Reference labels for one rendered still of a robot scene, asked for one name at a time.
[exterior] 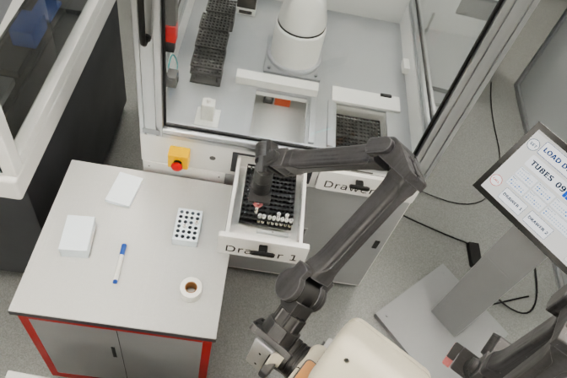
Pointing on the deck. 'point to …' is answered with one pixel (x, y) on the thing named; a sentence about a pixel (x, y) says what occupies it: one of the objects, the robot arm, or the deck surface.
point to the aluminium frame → (441, 131)
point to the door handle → (143, 14)
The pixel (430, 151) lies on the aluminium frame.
